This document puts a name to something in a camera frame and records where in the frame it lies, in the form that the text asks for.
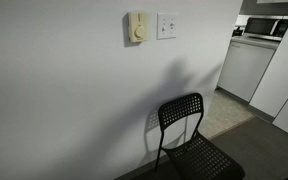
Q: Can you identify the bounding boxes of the black perforated chair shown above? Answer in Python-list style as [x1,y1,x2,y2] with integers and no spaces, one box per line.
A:
[155,92,245,180]

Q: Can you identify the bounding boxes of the white kitchen counter cabinet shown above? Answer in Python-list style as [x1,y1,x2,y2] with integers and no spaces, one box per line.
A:
[218,37,279,102]

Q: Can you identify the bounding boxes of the small dark countertop object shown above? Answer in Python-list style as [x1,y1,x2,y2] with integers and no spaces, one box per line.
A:
[232,27,243,36]

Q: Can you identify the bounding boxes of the white tall cabinet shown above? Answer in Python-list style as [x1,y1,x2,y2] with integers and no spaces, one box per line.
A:
[249,30,288,133]

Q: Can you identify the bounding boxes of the silver black microwave oven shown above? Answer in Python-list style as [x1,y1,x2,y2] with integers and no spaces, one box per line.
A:
[244,15,288,41]

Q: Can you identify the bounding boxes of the beige wall thermostat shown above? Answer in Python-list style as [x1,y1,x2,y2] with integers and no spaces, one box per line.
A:
[128,12,147,42]

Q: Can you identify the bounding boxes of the white double switch plate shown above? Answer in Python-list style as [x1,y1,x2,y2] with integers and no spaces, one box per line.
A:
[157,13,177,40]

